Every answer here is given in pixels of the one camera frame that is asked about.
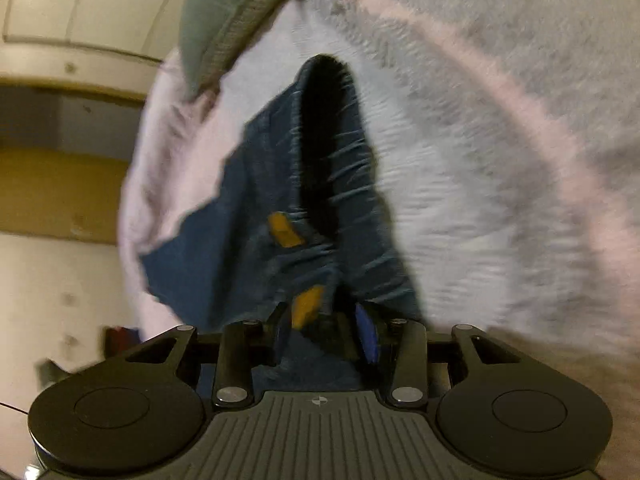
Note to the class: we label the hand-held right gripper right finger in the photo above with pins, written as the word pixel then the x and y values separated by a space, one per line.
pixel 367 332

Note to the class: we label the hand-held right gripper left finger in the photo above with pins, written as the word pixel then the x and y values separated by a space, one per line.
pixel 282 330

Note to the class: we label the blue jeans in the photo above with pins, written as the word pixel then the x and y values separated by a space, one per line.
pixel 250 210

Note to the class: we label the lilac duvet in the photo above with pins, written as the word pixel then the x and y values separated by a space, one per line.
pixel 160 160

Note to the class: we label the pink grey patterned bedspread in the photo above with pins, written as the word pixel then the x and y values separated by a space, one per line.
pixel 500 110

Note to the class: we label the grey pillow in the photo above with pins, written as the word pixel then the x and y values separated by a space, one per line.
pixel 220 10

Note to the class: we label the cream wardrobe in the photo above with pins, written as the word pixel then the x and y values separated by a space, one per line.
pixel 75 0

